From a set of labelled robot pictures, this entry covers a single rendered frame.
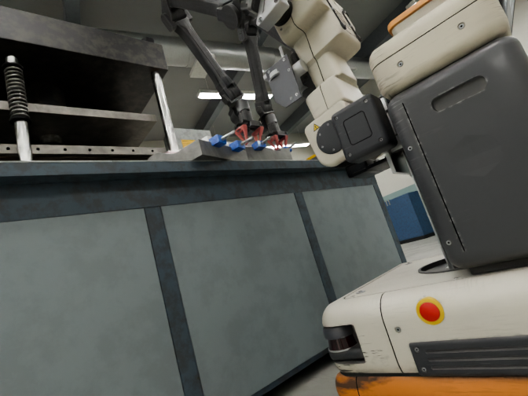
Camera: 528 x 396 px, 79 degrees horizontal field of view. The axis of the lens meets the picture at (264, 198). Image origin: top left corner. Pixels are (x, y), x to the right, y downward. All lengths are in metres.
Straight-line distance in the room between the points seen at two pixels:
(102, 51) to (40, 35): 0.30
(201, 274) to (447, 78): 0.80
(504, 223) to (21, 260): 0.99
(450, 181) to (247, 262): 0.67
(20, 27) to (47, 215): 1.42
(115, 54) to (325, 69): 1.46
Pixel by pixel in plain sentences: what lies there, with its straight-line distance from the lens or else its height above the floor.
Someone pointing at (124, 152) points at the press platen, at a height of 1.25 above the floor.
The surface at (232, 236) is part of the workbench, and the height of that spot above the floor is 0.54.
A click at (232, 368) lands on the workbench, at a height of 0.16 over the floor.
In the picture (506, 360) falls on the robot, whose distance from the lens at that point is 0.74.
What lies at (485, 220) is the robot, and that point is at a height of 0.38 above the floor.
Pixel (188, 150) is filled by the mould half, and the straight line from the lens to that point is 1.09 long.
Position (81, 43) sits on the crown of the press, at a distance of 2.24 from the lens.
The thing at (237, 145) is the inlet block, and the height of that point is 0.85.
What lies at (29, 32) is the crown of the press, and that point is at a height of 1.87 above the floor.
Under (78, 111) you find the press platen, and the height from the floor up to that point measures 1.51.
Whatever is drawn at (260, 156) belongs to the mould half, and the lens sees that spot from 1.35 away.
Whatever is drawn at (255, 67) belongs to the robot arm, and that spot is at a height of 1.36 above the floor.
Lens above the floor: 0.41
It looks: 12 degrees up
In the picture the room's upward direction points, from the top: 17 degrees counter-clockwise
